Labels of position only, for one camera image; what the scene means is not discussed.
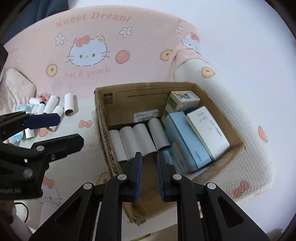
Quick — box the white spiral notebook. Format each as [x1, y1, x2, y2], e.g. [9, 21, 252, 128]
[186, 106, 230, 161]

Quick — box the large white paper tube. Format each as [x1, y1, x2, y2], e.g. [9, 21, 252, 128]
[147, 118, 170, 151]

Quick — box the white cardboard tube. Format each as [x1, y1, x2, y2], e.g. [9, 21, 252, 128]
[119, 126, 141, 160]
[133, 123, 157, 156]
[43, 95, 59, 113]
[36, 102, 46, 114]
[64, 93, 74, 116]
[29, 97, 40, 105]
[25, 128, 35, 139]
[47, 106, 64, 132]
[108, 130, 128, 162]

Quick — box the red white small packet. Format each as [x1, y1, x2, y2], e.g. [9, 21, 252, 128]
[38, 92, 51, 103]

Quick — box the blue tissue pack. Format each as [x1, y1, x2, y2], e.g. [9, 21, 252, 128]
[9, 103, 34, 143]

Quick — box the pink patterned pillow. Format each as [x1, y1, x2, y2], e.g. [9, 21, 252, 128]
[0, 68, 36, 115]

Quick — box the pink Hello Kitty mat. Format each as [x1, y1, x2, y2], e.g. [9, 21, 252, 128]
[3, 4, 277, 241]

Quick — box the light blue book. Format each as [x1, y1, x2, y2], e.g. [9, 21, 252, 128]
[165, 112, 212, 173]

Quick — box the cardboard box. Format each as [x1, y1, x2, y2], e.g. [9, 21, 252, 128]
[94, 82, 243, 225]

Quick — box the green white panda box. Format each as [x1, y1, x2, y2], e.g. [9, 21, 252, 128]
[161, 90, 200, 125]

